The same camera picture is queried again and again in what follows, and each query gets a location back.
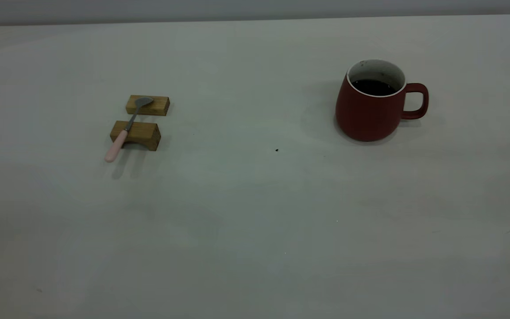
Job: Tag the red ceramic mug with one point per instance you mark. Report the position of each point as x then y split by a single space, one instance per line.
365 115

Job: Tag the dark coffee liquid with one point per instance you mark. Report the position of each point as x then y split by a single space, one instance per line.
374 87

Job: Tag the flat wooden block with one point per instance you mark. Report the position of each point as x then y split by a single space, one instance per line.
157 106

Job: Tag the arched wooden block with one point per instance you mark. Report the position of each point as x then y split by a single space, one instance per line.
146 133

